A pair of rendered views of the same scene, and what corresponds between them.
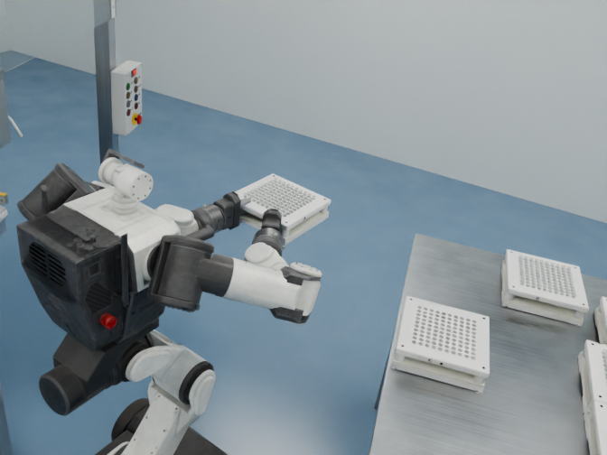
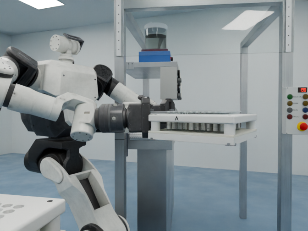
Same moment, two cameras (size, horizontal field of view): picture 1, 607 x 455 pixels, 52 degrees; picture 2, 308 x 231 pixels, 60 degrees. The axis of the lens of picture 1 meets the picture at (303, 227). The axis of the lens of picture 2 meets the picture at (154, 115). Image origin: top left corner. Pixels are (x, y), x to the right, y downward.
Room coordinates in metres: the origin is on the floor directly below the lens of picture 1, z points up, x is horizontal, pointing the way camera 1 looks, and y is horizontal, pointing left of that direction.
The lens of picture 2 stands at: (1.62, -0.71, 1.07)
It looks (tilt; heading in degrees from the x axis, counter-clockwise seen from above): 1 degrees down; 92
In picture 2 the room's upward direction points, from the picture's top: straight up
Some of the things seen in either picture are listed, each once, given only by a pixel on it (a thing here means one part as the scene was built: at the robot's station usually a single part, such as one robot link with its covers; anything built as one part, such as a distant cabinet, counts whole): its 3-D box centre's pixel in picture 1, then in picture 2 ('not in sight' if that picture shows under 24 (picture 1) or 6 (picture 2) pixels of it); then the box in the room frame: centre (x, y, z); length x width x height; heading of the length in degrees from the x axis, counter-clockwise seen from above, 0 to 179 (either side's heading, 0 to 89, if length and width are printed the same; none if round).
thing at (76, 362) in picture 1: (99, 357); (52, 156); (1.13, 0.46, 0.86); 0.28 x 0.13 x 0.18; 149
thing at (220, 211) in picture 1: (219, 215); (157, 116); (1.60, 0.26, 1.04); 0.12 x 0.10 x 0.13; 141
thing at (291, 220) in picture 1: (279, 199); (205, 117); (1.74, 0.09, 1.04); 0.25 x 0.24 x 0.02; 59
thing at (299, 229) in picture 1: (277, 213); (205, 133); (1.74, 0.09, 1.00); 0.24 x 0.24 x 0.02; 59
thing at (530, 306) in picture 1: (539, 291); not in sight; (1.69, -0.80, 0.88); 0.24 x 0.24 x 0.02; 80
